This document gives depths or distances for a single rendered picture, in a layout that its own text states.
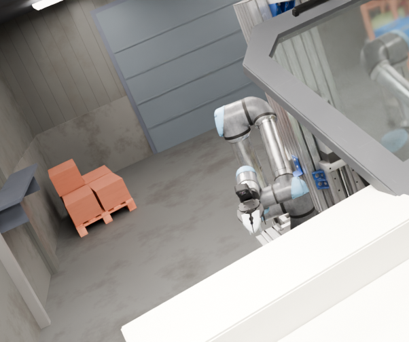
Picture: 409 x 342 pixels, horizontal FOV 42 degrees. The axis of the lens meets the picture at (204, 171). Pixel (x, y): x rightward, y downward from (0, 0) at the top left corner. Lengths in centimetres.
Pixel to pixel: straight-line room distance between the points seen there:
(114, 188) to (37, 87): 280
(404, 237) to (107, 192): 584
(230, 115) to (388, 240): 115
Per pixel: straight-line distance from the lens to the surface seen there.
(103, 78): 896
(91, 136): 907
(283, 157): 205
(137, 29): 892
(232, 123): 217
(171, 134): 911
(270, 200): 199
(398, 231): 119
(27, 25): 900
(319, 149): 248
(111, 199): 687
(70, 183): 735
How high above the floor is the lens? 213
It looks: 17 degrees down
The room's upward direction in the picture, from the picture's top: 23 degrees counter-clockwise
